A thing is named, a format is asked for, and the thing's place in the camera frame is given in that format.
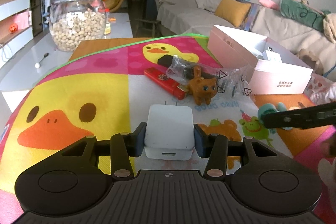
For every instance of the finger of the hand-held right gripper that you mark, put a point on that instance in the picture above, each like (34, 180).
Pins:
(294, 117)

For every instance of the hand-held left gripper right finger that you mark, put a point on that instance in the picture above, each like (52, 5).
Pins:
(200, 140)

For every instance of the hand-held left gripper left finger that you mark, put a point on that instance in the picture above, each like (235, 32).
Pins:
(139, 138)

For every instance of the teal plastic toy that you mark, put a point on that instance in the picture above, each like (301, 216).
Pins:
(266, 109)

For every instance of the white charger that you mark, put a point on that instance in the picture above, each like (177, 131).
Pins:
(169, 129)

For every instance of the pink cardboard box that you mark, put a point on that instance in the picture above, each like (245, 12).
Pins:
(278, 79)

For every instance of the brown cat figurine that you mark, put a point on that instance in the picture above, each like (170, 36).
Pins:
(202, 87)

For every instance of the red lighter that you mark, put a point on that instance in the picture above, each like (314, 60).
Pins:
(160, 78)

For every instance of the clear plastic screw bag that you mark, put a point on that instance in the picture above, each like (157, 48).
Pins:
(233, 82)

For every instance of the plastic bag with black item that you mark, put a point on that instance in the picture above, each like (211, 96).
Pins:
(181, 67)

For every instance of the black object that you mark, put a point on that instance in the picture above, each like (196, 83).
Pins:
(166, 60)

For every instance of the floral blanket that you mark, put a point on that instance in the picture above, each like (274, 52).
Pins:
(323, 90)

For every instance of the brown plush toy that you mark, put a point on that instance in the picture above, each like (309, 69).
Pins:
(309, 56)

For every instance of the cartoon printed mat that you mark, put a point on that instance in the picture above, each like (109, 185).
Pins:
(78, 77)

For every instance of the beige plush toy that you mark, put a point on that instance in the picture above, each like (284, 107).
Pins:
(330, 27)

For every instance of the wooden table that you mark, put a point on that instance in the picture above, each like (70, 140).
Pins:
(92, 49)

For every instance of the iridescent gift bag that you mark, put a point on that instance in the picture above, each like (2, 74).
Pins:
(250, 16)

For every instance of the small red-lidded jar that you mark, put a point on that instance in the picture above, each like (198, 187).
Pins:
(107, 26)

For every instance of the dark wooden stool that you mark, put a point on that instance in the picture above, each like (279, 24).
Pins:
(147, 21)

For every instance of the pink plush toy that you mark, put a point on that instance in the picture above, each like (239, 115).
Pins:
(267, 3)

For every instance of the yellow cushion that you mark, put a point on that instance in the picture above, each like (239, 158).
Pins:
(232, 11)

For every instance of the glass jar of nuts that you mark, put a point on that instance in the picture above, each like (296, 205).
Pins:
(76, 29)

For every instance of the beige sofa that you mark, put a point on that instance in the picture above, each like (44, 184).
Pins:
(183, 11)

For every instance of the white coffee table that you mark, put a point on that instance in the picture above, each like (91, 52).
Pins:
(26, 56)

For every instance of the orange pumpkin ornament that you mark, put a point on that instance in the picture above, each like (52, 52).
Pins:
(13, 27)

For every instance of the white television cabinet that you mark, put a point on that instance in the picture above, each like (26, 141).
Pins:
(13, 6)

